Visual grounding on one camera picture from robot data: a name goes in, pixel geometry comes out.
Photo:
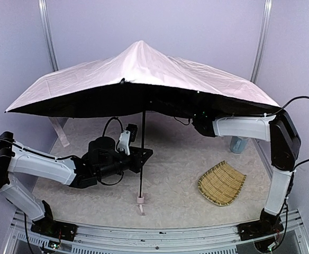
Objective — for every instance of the pink and black folding umbrella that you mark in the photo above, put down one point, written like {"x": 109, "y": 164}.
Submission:
{"x": 142, "y": 78}

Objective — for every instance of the aluminium front rail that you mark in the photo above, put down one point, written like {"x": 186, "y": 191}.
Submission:
{"x": 103, "y": 239}

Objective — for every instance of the aluminium corner post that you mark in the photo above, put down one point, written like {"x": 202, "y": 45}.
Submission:
{"x": 262, "y": 39}
{"x": 47, "y": 33}

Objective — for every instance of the white and blue cup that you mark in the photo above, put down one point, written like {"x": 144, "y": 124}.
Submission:
{"x": 238, "y": 144}

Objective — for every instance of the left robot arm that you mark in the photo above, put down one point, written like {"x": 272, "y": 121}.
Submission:
{"x": 104, "y": 158}

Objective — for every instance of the right aluminium corner post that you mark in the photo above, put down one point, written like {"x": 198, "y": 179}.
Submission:
{"x": 262, "y": 39}

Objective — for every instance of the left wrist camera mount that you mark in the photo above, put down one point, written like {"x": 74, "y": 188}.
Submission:
{"x": 127, "y": 136}

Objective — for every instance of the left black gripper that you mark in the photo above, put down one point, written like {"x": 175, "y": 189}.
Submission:
{"x": 133, "y": 161}

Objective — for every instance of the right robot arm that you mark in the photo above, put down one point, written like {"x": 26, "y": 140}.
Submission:
{"x": 278, "y": 145}

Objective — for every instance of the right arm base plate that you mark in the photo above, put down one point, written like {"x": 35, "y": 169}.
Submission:
{"x": 255, "y": 229}

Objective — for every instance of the woven bamboo tray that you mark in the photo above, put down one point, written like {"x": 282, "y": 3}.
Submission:
{"x": 221, "y": 184}

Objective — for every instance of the left aluminium corner post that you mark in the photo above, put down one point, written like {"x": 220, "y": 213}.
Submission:
{"x": 47, "y": 33}

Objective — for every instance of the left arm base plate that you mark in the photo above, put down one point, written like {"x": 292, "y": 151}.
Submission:
{"x": 58, "y": 230}

